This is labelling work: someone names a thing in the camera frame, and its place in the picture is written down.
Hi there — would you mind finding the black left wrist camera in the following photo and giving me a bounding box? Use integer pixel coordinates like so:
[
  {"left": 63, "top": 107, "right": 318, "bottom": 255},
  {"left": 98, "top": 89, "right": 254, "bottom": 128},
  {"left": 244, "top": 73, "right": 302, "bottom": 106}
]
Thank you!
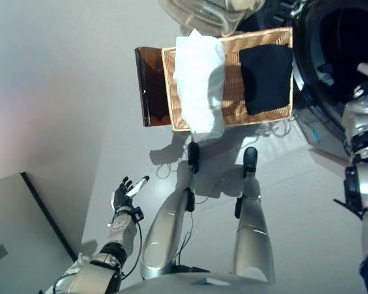
[{"left": 131, "top": 207, "right": 145, "bottom": 223}]

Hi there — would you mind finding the light grey garment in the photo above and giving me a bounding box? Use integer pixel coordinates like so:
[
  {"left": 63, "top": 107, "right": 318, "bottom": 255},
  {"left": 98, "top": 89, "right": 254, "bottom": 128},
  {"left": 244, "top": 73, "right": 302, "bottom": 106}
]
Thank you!
[{"left": 179, "top": 72, "right": 227, "bottom": 142}]

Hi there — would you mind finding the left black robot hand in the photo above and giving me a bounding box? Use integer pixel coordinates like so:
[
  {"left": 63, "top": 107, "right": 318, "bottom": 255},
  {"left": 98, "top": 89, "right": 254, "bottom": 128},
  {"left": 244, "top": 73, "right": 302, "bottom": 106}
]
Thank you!
[{"left": 112, "top": 175, "right": 150, "bottom": 213}]

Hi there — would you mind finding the brown translucent stool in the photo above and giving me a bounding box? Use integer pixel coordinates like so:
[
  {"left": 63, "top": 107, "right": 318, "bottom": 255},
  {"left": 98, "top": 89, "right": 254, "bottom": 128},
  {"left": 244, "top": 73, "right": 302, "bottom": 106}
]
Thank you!
[{"left": 134, "top": 46, "right": 172, "bottom": 127}]

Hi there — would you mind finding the black garment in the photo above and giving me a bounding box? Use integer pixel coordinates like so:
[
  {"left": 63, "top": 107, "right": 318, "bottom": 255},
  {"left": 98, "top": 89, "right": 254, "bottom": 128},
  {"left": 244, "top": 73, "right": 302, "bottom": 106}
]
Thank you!
[{"left": 239, "top": 43, "right": 294, "bottom": 116}]

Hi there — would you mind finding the silver robot torso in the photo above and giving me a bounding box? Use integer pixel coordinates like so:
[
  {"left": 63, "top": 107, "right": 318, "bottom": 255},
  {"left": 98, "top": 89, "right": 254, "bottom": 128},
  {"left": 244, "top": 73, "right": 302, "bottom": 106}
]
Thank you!
[{"left": 116, "top": 269, "right": 295, "bottom": 294}]

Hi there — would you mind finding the round washing machine door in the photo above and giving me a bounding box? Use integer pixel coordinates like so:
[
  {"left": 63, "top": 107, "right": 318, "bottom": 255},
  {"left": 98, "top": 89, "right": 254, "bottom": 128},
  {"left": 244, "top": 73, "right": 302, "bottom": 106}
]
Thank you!
[{"left": 159, "top": 0, "right": 292, "bottom": 34}]

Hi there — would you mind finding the grey front-load washing machine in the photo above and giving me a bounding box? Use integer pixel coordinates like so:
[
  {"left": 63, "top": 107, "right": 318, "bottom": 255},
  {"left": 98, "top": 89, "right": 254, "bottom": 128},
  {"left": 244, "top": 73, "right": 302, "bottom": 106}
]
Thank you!
[{"left": 289, "top": 0, "right": 368, "bottom": 160}]

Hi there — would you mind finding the white garment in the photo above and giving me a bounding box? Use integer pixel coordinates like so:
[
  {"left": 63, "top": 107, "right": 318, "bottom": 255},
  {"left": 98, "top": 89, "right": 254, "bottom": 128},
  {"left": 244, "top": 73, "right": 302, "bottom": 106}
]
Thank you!
[{"left": 172, "top": 28, "right": 226, "bottom": 102}]

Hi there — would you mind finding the rectangular wicker basket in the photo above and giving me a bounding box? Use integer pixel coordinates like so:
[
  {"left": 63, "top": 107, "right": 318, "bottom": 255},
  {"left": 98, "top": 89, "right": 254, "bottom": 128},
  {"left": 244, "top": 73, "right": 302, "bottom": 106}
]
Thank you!
[{"left": 161, "top": 26, "right": 294, "bottom": 132}]

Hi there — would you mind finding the white cabinet with black edge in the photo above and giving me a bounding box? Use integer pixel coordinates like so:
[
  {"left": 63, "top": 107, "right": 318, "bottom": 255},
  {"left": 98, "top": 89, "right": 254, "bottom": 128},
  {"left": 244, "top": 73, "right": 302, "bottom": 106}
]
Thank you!
[{"left": 0, "top": 171, "right": 79, "bottom": 294}]

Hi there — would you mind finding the thin looped floor cable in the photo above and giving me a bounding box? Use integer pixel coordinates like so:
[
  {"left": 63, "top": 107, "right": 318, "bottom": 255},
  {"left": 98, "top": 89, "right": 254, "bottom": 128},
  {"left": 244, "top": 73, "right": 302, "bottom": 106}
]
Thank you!
[
  {"left": 155, "top": 156, "right": 186, "bottom": 179},
  {"left": 257, "top": 118, "right": 294, "bottom": 138}
]

